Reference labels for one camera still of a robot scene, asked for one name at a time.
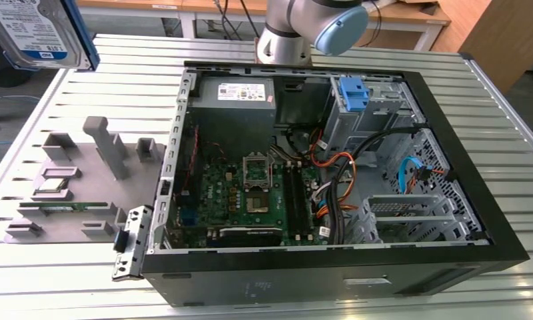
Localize blue SATA wire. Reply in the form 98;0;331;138
398;155;427;194

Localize hard disk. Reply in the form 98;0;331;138
0;0;102;71

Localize silver disk bay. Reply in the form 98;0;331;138
343;195;487;244

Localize metal socket cover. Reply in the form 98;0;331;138
241;151;274;191

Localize CPU socket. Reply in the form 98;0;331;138
243;191;270;215

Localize black RAM slot bank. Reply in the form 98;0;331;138
281;161;314;243

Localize green Dell motherboard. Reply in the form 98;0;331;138
166;153;325;249

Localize grey power supply unit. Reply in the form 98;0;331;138
190;75;277;151

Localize black graphics card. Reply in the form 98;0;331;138
207;226;283;247

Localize blue board connector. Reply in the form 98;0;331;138
179;207;197;228

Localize blue plastic drive latch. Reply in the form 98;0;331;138
338;77;369;113

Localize silver optical drive cage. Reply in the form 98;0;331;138
323;76;422;157

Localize silver expansion slot retainer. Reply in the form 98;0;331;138
110;203;155;281

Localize black open PC case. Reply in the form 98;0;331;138
110;59;529;307

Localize grey plastic parts rack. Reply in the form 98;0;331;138
3;116;167;246

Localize silver CPU chip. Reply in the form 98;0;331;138
33;179;67;197

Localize green RAM stick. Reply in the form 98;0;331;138
17;201;110;215

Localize long wood-top desk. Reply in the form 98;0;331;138
77;0;267;37

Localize black waste bin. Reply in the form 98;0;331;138
0;68;33;88

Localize wooden cabinet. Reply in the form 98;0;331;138
459;0;533;94

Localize yellow and black wires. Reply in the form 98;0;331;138
267;143;305;163

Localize orange wire bundle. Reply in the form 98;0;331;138
307;133;361;221

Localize black cable bundle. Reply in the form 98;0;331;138
326;122;430;245

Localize wooden desk with white frame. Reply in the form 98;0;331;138
363;0;451;51

